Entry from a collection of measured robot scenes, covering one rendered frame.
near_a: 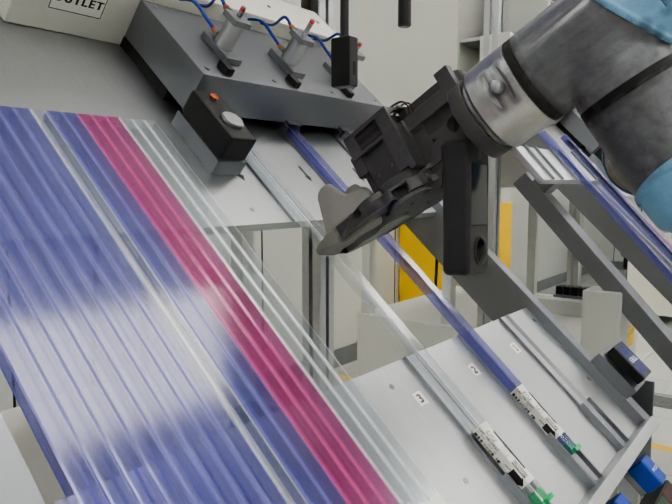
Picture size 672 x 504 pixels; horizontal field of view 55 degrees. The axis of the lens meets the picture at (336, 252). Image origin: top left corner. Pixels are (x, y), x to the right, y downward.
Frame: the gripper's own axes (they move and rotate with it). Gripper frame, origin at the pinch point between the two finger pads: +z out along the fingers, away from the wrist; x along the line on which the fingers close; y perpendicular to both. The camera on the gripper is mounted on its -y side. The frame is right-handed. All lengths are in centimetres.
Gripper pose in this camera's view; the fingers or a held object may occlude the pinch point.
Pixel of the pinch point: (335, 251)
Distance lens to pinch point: 64.3
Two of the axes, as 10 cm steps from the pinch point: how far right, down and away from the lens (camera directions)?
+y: -4.3, -8.7, 2.4
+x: -6.0, 0.8, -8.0
